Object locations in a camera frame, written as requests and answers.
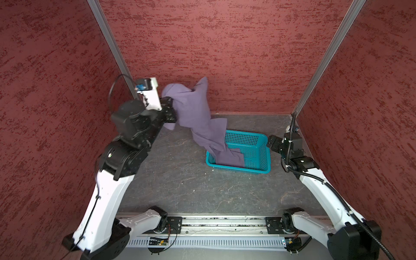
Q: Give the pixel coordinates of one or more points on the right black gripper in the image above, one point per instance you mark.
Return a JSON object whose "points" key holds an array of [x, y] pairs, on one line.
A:
{"points": [[277, 141]]}

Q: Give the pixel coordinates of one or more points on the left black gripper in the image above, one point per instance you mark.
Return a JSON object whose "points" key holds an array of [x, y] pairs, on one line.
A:
{"points": [[169, 109]]}

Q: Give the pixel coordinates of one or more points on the purple trousers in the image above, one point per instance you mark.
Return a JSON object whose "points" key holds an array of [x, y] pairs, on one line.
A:
{"points": [[193, 112]]}

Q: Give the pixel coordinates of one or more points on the teal plastic basket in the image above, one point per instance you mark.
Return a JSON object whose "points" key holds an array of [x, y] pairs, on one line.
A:
{"points": [[253, 146]]}

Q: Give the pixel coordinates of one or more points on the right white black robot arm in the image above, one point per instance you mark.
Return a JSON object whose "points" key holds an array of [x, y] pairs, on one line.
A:
{"points": [[349, 236]]}

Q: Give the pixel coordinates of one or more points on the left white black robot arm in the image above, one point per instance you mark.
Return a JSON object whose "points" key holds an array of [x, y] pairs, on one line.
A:
{"points": [[100, 235]]}

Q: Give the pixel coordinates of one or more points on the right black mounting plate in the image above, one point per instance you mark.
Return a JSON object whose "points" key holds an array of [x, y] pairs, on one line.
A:
{"points": [[278, 225]]}

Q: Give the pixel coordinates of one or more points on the black mounting plate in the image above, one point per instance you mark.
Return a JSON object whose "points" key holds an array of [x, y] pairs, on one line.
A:
{"points": [[168, 224], [278, 225]]}

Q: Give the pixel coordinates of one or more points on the right small circuit board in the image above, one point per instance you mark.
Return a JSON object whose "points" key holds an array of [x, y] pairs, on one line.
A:
{"points": [[293, 244]]}

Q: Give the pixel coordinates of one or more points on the small circuit board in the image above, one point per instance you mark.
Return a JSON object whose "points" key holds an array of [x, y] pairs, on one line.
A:
{"points": [[293, 244], [154, 241]]}

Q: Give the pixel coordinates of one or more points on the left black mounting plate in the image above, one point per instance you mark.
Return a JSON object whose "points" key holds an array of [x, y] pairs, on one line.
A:
{"points": [[168, 224]]}

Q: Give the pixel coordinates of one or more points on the left small circuit board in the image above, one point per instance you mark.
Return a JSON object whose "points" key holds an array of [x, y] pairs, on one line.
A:
{"points": [[154, 241]]}

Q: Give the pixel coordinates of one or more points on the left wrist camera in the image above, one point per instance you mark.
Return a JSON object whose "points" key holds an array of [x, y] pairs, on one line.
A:
{"points": [[147, 87]]}

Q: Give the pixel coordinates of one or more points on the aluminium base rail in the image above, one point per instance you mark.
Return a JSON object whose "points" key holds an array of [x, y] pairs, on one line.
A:
{"points": [[227, 225]]}

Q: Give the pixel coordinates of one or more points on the left aluminium corner post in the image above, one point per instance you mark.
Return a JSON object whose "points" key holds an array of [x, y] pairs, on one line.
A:
{"points": [[111, 42]]}

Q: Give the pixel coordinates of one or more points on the aluminium corner post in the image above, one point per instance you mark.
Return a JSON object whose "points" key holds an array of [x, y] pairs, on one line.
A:
{"points": [[344, 27], [111, 42]]}

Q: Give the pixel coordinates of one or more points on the white slotted cable duct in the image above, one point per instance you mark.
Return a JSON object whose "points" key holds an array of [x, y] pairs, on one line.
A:
{"points": [[231, 243]]}

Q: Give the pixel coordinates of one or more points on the right aluminium corner post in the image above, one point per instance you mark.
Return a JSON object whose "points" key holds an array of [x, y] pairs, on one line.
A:
{"points": [[344, 27]]}

